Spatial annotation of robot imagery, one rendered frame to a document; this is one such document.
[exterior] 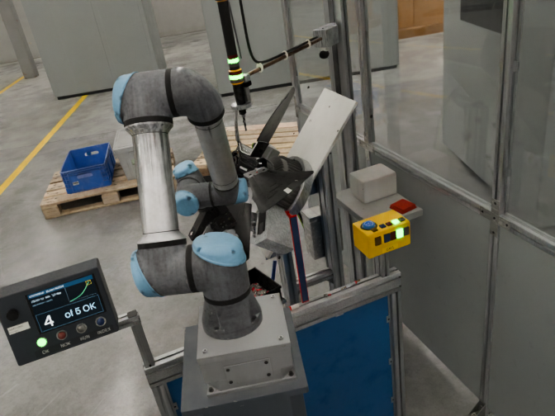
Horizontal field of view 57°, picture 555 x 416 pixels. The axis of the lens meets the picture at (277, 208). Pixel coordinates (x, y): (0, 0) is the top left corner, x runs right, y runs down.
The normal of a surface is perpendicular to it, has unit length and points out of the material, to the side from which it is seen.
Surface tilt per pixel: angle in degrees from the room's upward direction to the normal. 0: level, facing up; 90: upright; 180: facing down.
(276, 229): 55
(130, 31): 90
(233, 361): 90
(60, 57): 90
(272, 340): 5
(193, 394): 0
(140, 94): 61
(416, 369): 0
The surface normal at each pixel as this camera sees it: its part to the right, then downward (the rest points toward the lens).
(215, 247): 0.00, -0.92
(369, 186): 0.37, 0.39
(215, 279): 0.00, 0.40
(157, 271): -0.05, -0.01
